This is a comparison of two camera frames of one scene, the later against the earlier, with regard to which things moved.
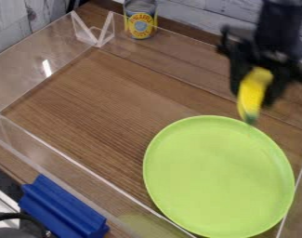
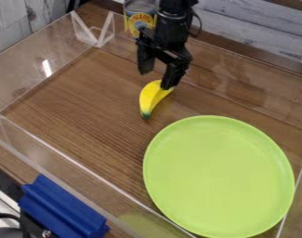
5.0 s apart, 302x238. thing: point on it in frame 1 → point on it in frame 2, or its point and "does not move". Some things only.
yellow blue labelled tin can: (140, 19) does not move
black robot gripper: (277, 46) → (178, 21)
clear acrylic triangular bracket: (94, 35) does not move
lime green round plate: (218, 177) does not move
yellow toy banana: (251, 92) → (151, 96)
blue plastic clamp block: (63, 215) does not move
